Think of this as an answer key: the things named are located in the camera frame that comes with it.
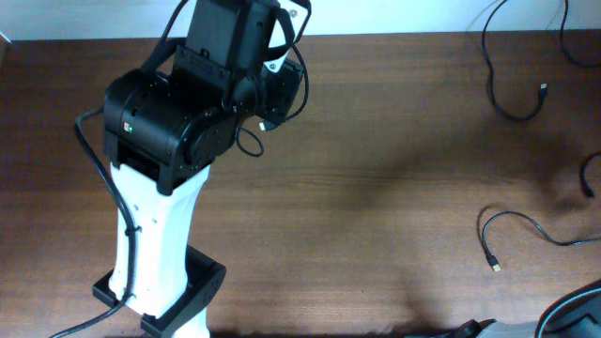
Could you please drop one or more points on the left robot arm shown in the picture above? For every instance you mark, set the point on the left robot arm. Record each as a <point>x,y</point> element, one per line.
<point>165,123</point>

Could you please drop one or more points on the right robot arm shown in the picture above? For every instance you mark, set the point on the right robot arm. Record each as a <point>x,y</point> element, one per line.
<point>574,315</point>

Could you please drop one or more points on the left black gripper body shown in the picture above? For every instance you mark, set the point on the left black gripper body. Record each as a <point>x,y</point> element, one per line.
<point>275,94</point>

